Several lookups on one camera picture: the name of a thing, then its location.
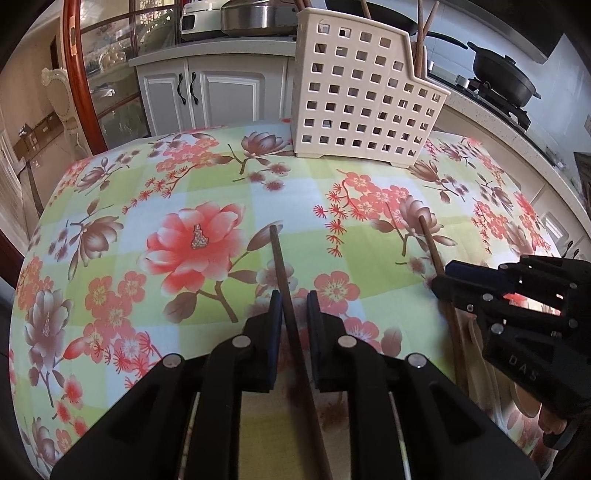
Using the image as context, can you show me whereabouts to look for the white electric cooker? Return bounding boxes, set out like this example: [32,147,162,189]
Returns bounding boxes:
[179,0,227,36]

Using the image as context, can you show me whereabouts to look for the white base cabinet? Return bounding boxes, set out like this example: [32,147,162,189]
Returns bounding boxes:
[136,58,583,260]

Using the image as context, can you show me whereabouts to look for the silver rice cooker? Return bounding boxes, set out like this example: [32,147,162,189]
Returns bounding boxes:
[220,0,299,36]

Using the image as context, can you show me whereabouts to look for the glass sliding door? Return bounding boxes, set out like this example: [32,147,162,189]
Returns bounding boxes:
[62,0,186,156]

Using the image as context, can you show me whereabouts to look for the person's right hand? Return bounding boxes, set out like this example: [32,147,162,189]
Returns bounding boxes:
[537,412,572,438]

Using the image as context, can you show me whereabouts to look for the white ornate chair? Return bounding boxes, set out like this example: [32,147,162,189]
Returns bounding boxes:
[40,66,93,149]

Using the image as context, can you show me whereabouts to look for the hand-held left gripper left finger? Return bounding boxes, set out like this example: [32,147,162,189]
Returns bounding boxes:
[51,290,284,480]

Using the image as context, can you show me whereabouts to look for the white plastic lattice basket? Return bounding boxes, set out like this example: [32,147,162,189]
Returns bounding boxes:
[290,8,451,169]

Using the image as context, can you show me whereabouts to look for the black wok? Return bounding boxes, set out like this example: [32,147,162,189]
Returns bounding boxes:
[323,0,470,50]

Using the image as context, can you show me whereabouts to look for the black gas stove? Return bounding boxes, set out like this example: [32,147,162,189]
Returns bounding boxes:
[425,59,533,136]

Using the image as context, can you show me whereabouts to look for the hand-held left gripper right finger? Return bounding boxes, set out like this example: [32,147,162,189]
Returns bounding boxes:
[307,290,542,480]

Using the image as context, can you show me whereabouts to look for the black lidded pot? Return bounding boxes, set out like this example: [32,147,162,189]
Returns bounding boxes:
[467,41,542,107]

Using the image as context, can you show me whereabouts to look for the cardboard box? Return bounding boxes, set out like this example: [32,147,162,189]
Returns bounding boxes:
[12,124,40,158]
[32,113,61,139]

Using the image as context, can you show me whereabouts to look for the white ceramic spoon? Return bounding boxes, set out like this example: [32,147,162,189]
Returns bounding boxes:
[465,316,541,418]

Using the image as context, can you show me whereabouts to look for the light stone countertop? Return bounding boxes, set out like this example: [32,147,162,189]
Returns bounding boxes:
[128,31,591,234]

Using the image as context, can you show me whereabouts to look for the floral checked tablecloth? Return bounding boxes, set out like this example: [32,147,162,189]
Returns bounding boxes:
[9,119,583,480]

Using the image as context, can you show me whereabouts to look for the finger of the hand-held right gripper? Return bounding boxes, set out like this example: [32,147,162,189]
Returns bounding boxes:
[431,272,519,334]
[445,260,522,297]

